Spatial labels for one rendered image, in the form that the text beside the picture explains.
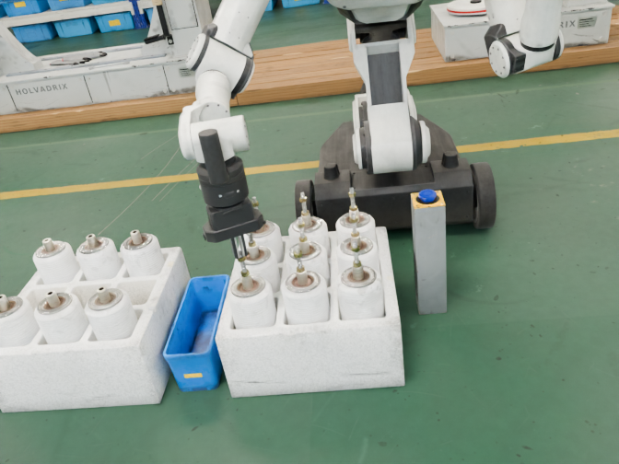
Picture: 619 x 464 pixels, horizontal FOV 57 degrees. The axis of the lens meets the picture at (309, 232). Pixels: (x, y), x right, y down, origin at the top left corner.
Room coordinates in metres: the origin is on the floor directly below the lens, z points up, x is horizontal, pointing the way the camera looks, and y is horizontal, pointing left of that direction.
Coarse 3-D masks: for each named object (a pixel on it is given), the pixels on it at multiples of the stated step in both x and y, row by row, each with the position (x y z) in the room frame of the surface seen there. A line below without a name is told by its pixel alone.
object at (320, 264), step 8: (288, 256) 1.10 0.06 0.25; (320, 256) 1.08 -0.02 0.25; (288, 264) 1.08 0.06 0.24; (296, 264) 1.07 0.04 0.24; (304, 264) 1.06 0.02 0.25; (312, 264) 1.06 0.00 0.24; (320, 264) 1.07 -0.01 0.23; (288, 272) 1.09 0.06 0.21; (320, 272) 1.07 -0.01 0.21; (328, 272) 1.10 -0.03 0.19; (328, 280) 1.09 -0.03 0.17
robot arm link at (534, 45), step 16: (528, 0) 1.10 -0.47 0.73; (544, 0) 1.07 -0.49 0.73; (560, 0) 1.08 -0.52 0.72; (528, 16) 1.11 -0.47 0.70; (544, 16) 1.08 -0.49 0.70; (560, 16) 1.10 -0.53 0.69; (528, 32) 1.11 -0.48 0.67; (544, 32) 1.09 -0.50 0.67; (512, 48) 1.15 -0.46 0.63; (528, 48) 1.12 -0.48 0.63; (544, 48) 1.11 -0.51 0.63; (512, 64) 1.13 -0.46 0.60; (528, 64) 1.13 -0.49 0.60
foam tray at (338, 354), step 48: (288, 240) 1.28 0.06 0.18; (336, 240) 1.24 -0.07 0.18; (384, 240) 1.21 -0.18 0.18; (336, 288) 1.04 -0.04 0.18; (384, 288) 1.02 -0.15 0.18; (240, 336) 0.93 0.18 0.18; (288, 336) 0.92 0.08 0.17; (336, 336) 0.91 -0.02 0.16; (384, 336) 0.89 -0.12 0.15; (240, 384) 0.93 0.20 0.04; (288, 384) 0.92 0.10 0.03; (336, 384) 0.91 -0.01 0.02; (384, 384) 0.90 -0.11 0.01
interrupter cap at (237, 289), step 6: (252, 276) 1.03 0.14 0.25; (258, 276) 1.03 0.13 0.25; (234, 282) 1.02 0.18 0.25; (240, 282) 1.02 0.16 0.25; (252, 282) 1.02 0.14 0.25; (258, 282) 1.01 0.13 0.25; (264, 282) 1.01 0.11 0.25; (234, 288) 1.00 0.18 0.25; (240, 288) 1.00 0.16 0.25; (252, 288) 0.99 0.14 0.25; (258, 288) 0.99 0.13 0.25; (234, 294) 0.98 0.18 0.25; (240, 294) 0.98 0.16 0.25; (246, 294) 0.97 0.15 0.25; (252, 294) 0.97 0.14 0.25
